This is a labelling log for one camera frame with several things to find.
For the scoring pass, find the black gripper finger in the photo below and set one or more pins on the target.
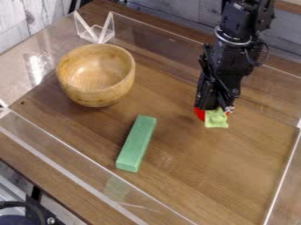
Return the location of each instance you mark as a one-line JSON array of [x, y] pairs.
[[206, 98], [226, 97]]

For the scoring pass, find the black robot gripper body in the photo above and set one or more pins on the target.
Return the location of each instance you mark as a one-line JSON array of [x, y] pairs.
[[226, 63]]

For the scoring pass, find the red plush strawberry toy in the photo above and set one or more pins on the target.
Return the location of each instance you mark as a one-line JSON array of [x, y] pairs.
[[212, 118]]

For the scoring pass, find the dark robot arm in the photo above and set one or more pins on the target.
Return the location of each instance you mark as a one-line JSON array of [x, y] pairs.
[[245, 18]]

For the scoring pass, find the green rectangular block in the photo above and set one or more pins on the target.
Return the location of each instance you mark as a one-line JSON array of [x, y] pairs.
[[136, 143]]

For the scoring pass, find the wooden bowl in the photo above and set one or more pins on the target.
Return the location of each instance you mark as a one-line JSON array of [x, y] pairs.
[[95, 74]]

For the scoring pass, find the clear acrylic corner bracket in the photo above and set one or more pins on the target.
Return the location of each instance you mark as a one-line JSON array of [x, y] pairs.
[[93, 33]]

